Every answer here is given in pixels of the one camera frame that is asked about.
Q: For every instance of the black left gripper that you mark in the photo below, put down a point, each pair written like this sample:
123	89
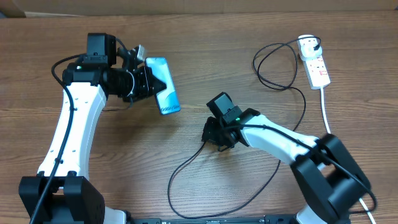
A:
147	82

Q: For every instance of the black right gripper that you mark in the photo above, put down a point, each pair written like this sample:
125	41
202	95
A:
209	135

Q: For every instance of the blue Galaxy smartphone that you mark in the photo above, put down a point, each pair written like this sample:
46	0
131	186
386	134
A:
164	90

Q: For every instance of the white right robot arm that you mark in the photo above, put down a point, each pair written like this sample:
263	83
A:
330	180

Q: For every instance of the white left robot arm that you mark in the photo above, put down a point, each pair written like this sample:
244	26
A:
61	191

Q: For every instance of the white charger plug adapter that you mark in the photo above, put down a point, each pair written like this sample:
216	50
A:
309	47

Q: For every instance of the white power strip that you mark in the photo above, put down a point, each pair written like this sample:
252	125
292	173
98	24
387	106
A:
317	73

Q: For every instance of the cardboard panel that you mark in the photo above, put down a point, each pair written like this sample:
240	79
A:
22	8

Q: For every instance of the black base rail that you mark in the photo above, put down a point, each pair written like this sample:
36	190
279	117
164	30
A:
267	219

